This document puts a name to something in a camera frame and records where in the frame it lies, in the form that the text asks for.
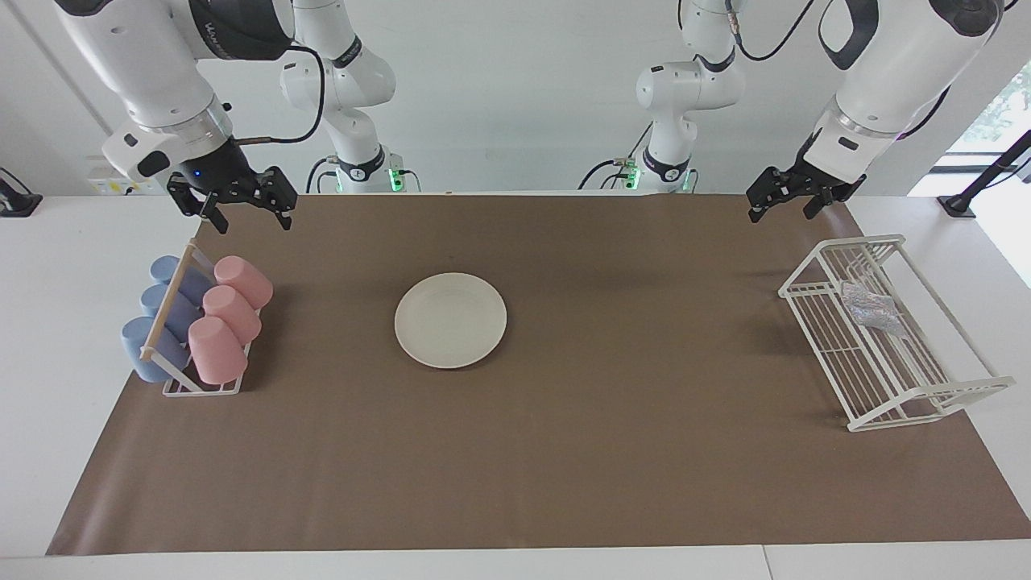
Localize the blue plastic cup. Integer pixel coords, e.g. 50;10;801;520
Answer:
150;255;213;304
121;317;191;383
140;284;202;340

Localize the brown paper table mat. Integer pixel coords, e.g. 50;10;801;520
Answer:
46;193;1031;557

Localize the black slanted stand pole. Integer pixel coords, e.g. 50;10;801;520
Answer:
937;129;1031;219

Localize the black left base cable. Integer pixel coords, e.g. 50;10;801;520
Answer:
578;121;647;192

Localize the wooden cup rack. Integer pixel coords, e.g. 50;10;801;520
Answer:
139;238;263;397

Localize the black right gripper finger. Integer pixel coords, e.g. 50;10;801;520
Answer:
167;172;232;235
256;166;300;233

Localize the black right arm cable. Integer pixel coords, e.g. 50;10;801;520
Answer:
230;44;325;147

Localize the clear plastic bag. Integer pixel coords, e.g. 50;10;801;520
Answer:
842;282;905;336

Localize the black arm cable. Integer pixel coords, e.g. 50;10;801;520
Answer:
230;44;325;147
725;0;953;139

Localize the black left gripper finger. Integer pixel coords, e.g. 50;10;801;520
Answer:
802;187;840;221
745;166;795;225

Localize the black right base cable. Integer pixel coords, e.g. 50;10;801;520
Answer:
305;155;343;194

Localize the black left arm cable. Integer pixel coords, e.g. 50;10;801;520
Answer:
725;0;953;139

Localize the white wall power outlet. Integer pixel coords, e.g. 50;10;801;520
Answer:
87;165;174;196

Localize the cream round plate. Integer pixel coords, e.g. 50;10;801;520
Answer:
394;272;508;370

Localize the black table clamp mount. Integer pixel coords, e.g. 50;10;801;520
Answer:
0;168;43;218

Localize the white wire dish rack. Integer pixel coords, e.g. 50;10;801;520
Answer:
778;234;1017;433

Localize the pink plastic cup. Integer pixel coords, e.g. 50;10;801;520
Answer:
188;316;249;385
213;255;274;310
202;285;263;346

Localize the black base cable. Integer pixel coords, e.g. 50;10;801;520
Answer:
578;121;647;192
305;155;343;194

